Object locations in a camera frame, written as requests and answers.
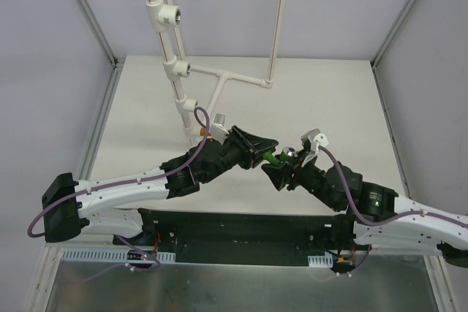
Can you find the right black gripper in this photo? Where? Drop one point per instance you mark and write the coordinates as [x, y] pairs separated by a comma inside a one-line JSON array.
[[292, 174]]

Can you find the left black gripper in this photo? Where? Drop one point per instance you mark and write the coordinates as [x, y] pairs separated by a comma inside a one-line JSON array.
[[243, 148]]

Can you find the green water faucet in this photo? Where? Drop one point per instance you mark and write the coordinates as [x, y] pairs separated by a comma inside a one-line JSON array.
[[286, 154]]

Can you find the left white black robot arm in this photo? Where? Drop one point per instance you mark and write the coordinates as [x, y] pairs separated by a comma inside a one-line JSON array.
[[72, 207]]

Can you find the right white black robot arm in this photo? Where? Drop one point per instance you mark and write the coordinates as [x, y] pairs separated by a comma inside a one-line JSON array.
[[369, 214]]

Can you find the white pipe assembly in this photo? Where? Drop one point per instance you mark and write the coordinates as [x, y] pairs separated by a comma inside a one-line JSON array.
[[165, 18]]

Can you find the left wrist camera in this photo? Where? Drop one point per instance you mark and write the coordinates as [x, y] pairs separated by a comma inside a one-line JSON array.
[[217, 130]]

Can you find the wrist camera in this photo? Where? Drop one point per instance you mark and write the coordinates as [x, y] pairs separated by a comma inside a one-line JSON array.
[[311, 142], [217, 130]]

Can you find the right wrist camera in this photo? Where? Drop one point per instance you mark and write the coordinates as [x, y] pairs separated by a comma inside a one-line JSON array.
[[311, 142]]

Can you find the right white cable duct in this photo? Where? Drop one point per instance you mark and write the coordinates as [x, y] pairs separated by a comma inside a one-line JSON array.
[[320, 261]]

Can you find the white cable duct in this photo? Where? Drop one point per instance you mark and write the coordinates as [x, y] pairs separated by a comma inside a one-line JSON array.
[[320, 261], [108, 255]]

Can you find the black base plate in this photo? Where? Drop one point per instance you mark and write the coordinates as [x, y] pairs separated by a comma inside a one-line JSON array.
[[244, 239]]

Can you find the right aluminium frame post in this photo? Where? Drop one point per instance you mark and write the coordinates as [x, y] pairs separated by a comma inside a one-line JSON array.
[[393, 32]]

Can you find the aluminium frame post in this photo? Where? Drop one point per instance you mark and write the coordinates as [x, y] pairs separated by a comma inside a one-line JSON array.
[[393, 32], [99, 35]]

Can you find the left aluminium frame post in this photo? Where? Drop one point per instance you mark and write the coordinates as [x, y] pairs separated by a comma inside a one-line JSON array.
[[99, 35]]

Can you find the left white cable duct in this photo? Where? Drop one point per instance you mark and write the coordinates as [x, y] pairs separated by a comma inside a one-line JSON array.
[[108, 255]]

